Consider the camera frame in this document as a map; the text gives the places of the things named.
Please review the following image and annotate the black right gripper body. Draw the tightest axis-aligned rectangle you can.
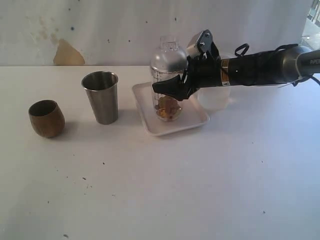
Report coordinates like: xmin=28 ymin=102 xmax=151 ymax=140
xmin=185 ymin=41 xmax=223 ymax=94

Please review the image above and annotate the clear shaker cup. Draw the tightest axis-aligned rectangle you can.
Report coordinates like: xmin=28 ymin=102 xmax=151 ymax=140
xmin=150 ymin=67 xmax=183 ymax=122

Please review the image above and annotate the clear dome shaker lid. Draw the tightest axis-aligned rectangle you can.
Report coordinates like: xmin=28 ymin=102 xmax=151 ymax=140
xmin=150 ymin=35 xmax=188 ymax=73

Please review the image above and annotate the stainless steel tumbler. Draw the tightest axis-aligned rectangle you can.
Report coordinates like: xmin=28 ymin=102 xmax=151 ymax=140
xmin=81 ymin=71 xmax=119 ymax=125

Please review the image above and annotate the brown wooden cup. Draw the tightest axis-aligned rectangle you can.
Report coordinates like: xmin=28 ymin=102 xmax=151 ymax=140
xmin=28 ymin=99 xmax=65 ymax=138

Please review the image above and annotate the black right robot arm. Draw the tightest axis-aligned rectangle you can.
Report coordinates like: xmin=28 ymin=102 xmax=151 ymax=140
xmin=152 ymin=43 xmax=320 ymax=101

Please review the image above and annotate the translucent plastic container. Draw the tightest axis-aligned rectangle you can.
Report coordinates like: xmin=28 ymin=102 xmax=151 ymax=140
xmin=196 ymin=86 xmax=231 ymax=112

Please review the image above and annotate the white rectangular tray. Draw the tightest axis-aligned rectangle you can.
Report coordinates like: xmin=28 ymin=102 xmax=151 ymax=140
xmin=132 ymin=82 xmax=210 ymax=136

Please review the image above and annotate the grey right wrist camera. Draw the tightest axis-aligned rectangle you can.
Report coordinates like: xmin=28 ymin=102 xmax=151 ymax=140
xmin=186 ymin=29 xmax=213 ymax=58

